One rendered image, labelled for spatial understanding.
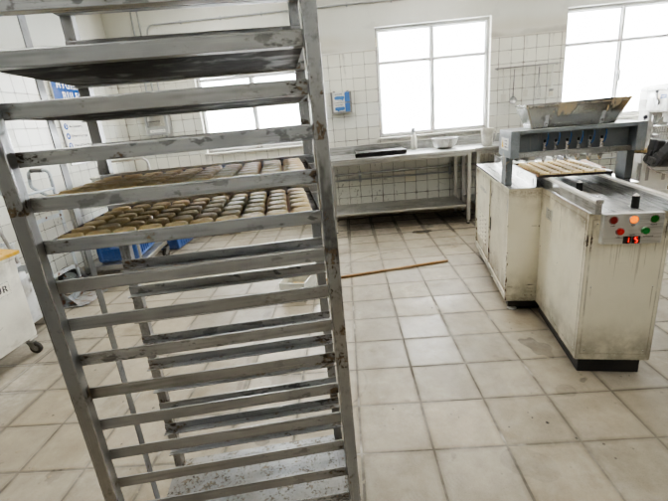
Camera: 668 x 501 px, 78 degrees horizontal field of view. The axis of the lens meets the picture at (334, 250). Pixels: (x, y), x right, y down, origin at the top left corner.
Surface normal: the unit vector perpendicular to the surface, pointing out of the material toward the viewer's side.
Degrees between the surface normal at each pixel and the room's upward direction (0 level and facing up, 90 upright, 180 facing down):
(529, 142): 90
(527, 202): 90
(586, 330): 90
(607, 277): 90
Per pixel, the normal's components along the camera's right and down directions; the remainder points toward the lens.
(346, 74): -0.02, 0.31
